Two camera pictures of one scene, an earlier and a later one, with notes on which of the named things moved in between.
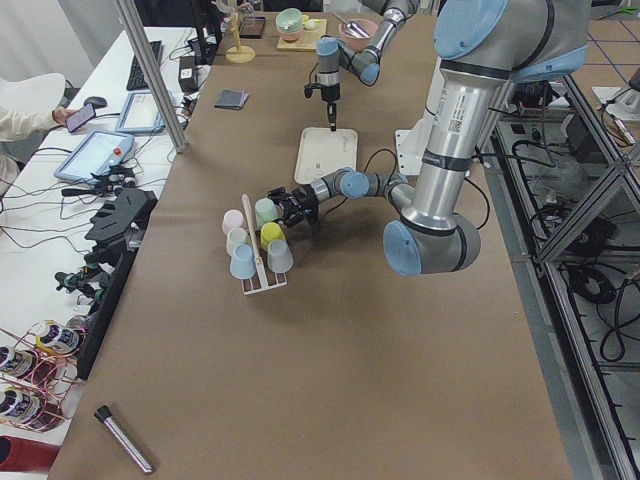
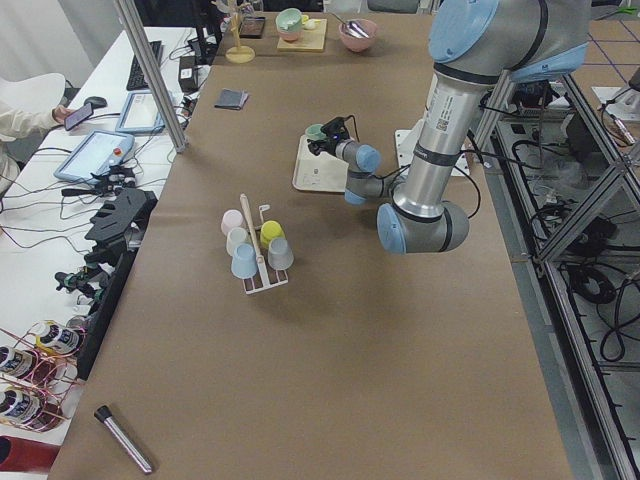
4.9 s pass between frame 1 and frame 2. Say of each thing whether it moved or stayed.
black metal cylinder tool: stayed
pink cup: stayed
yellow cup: stayed
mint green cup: moved
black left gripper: moved
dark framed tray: stayed
